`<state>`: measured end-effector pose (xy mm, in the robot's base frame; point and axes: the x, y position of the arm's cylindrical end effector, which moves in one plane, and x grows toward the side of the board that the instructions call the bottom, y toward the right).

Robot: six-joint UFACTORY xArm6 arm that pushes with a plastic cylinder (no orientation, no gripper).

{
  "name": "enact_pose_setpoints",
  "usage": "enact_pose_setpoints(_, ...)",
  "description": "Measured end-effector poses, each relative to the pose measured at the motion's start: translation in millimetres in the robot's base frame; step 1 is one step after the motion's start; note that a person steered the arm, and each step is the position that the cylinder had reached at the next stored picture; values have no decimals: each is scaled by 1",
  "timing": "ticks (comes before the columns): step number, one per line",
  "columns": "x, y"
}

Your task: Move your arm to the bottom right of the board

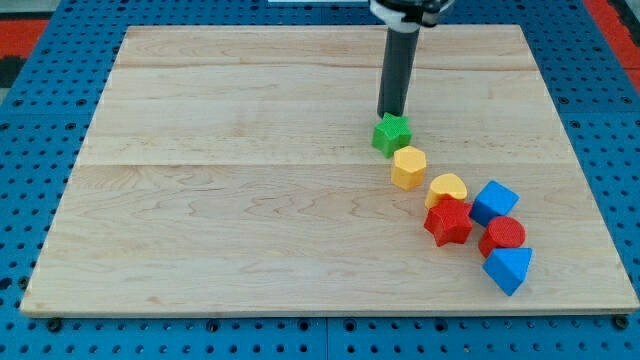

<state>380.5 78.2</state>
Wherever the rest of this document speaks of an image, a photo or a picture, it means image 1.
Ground black white robot arm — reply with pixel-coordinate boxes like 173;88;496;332
369;0;456;33

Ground light wooden board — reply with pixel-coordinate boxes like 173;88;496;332
21;25;639;318

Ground green star block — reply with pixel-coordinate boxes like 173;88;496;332
371;113;412;158

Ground yellow hexagon block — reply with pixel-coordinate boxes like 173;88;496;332
391;146;427;190

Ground yellow heart block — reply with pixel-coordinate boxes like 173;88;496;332
424;173;468;209

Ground red star block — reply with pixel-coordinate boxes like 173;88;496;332
424;197;473;247

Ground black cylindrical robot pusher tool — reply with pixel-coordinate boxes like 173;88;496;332
377;29;420;117

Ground blue cube block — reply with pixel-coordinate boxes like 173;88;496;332
470;180;520;226

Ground red cylinder block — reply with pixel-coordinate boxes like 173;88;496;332
478;216;526;258

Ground blue triangle block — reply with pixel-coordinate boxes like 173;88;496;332
483;248;534;296

